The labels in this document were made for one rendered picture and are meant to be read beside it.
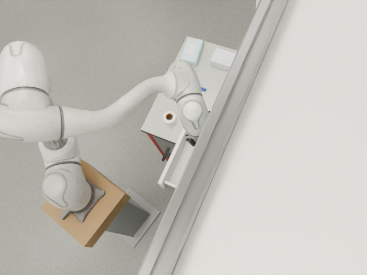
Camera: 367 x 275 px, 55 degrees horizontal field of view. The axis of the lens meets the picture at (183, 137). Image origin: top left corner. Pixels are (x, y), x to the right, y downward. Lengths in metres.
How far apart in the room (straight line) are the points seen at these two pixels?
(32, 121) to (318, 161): 0.77
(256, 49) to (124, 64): 2.51
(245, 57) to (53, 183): 1.15
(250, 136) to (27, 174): 2.59
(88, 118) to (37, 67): 0.21
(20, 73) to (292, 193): 0.83
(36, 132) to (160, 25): 2.25
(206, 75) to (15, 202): 1.80
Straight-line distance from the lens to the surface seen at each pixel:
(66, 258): 2.74
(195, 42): 2.03
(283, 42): 0.61
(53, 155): 1.60
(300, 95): 0.57
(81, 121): 1.09
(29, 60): 1.14
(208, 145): 0.51
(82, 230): 1.77
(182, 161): 1.71
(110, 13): 3.38
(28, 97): 1.07
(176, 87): 1.27
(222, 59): 1.95
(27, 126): 1.05
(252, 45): 0.58
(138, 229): 2.55
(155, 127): 1.88
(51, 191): 1.56
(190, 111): 1.19
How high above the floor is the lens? 2.47
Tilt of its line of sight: 69 degrees down
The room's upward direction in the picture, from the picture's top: 24 degrees counter-clockwise
